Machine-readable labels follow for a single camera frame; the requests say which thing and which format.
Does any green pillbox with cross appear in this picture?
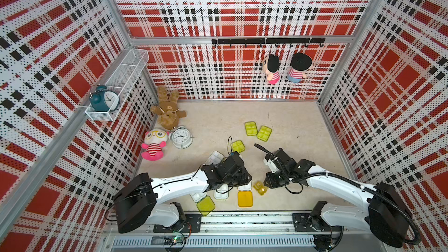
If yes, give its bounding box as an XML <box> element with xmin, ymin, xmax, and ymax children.
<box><xmin>232</xmin><ymin>140</ymin><xmax>246</xmax><ymax>154</ymax></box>

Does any small yellow transparent pillbox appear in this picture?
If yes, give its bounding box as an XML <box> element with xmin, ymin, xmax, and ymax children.
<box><xmin>253</xmin><ymin>181</ymin><xmax>268</xmax><ymax>196</ymax></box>

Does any green pillbox white tray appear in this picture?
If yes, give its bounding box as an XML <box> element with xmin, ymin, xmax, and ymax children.
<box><xmin>257</xmin><ymin>126</ymin><xmax>273</xmax><ymax>142</ymax></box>

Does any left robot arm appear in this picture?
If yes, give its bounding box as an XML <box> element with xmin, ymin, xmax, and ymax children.
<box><xmin>113</xmin><ymin>152</ymin><xmax>252</xmax><ymax>234</ymax></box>

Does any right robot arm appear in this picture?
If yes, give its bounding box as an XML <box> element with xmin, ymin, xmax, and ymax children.
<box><xmin>260</xmin><ymin>147</ymin><xmax>422</xmax><ymax>248</ymax></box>

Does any open green pillbox front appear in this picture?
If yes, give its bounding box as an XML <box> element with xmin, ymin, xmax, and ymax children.
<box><xmin>190</xmin><ymin>192</ymin><xmax>215</xmax><ymax>216</ymax></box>

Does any white alarm clock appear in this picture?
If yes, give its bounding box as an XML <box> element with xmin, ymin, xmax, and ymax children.
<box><xmin>169</xmin><ymin>126</ymin><xmax>193</xmax><ymax>149</ymax></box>

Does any pink owl plush toy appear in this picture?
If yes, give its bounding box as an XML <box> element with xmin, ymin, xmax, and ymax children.
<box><xmin>141</xmin><ymin>129</ymin><xmax>169</xmax><ymax>161</ymax></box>

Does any brown teddy bear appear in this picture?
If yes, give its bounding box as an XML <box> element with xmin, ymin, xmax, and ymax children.
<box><xmin>150</xmin><ymin>86</ymin><xmax>187</xmax><ymax>130</ymax></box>

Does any pink dressed hanging doll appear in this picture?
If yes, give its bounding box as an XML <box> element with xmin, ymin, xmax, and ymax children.
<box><xmin>262</xmin><ymin>54</ymin><xmax>280</xmax><ymax>85</ymax></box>

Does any blue dressed hanging doll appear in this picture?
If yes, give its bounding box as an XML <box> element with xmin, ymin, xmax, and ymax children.
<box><xmin>287</xmin><ymin>52</ymin><xmax>312</xmax><ymax>83</ymax></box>

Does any teal alarm clock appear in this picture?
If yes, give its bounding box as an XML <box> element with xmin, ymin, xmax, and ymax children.
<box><xmin>89</xmin><ymin>85</ymin><xmax>120</xmax><ymax>112</ymax></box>

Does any metal base rail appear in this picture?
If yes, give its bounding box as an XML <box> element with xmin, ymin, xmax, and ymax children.
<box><xmin>101</xmin><ymin>210</ymin><xmax>394</xmax><ymax>249</ymax></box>

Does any black hook rail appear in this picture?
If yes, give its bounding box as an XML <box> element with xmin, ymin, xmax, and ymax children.
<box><xmin>211</xmin><ymin>37</ymin><xmax>326</xmax><ymax>46</ymax></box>

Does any white wire shelf basket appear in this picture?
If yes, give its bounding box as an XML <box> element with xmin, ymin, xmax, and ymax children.
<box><xmin>85</xmin><ymin>49</ymin><xmax>149</xmax><ymax>122</ymax></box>

